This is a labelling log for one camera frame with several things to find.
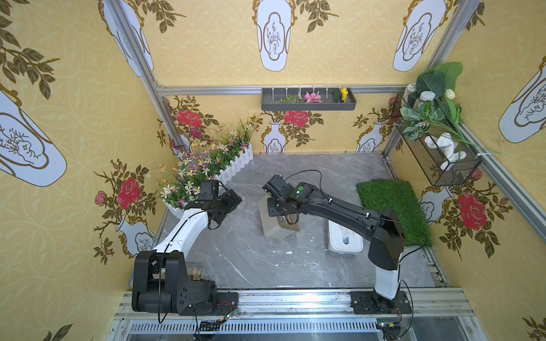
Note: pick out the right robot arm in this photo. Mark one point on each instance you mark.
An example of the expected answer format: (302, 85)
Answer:
(382, 229)

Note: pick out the white tissue box lid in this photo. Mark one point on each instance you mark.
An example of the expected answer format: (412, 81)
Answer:
(335, 243)

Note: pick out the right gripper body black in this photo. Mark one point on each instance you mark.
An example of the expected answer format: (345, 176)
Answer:
(271, 192)

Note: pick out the blue tissue paper pack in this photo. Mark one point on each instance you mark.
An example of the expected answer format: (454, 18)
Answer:
(349, 237)

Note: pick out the white fence flower planter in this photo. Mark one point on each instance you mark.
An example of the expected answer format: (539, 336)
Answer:
(216, 159)

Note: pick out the grey wall shelf tray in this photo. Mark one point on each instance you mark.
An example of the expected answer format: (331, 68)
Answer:
(291, 99)

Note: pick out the sand tray with stones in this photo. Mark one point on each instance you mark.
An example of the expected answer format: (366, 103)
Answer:
(194, 271)

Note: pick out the yellow artificial flower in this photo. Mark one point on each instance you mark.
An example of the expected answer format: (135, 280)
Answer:
(344, 94)

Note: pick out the pink artificial flower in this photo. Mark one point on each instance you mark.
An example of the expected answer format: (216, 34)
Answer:
(312, 98)

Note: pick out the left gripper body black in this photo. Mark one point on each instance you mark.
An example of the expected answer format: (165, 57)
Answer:
(228, 202)

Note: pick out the black wire wall basket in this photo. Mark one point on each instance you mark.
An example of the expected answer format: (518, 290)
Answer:
(430, 159)

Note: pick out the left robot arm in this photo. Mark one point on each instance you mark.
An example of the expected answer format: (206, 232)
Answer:
(161, 281)

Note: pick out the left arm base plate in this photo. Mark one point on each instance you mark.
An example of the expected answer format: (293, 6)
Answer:
(221, 303)

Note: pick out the green artificial leaf plant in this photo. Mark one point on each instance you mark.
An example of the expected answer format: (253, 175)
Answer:
(430, 109)

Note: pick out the beige tissue box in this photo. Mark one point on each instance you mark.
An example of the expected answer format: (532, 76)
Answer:
(276, 227)

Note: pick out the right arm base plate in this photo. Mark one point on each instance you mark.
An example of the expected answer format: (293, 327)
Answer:
(369, 302)

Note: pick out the green artificial grass mat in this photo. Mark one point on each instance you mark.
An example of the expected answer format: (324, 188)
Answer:
(399, 196)

